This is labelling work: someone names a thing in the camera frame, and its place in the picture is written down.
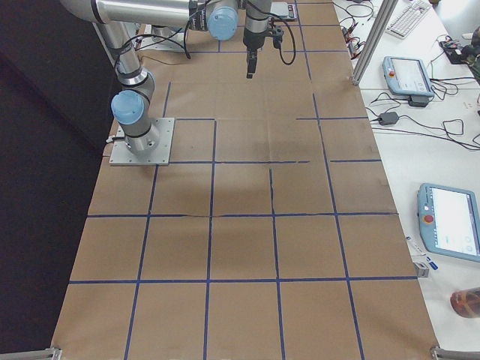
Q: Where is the silver digital kitchen scale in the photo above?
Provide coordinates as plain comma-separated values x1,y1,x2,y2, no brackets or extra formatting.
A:
270,1,297,21

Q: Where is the black power adapter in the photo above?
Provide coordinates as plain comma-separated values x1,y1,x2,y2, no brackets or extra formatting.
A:
377,112,399,126

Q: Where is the aluminium frame post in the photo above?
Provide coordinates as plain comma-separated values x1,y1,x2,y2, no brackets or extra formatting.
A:
351,0,398,86

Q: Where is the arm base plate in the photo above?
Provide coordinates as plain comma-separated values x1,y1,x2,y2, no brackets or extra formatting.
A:
109,118,176,166

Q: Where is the blue teach pendant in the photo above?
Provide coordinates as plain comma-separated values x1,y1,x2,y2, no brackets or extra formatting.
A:
417,183,479,263
382,56,434,98

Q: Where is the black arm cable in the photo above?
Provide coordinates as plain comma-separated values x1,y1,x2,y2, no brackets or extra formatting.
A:
268,10,297,65

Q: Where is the white keyboard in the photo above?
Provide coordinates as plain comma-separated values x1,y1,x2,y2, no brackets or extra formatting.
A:
385,0,433,39

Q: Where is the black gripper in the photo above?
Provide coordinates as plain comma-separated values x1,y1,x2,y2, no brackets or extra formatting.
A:
243,31,267,79

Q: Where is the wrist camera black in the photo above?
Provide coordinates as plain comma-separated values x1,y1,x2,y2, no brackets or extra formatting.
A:
269,24,284,50

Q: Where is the brown paper table cover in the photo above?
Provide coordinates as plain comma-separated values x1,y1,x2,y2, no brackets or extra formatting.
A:
52,1,437,359

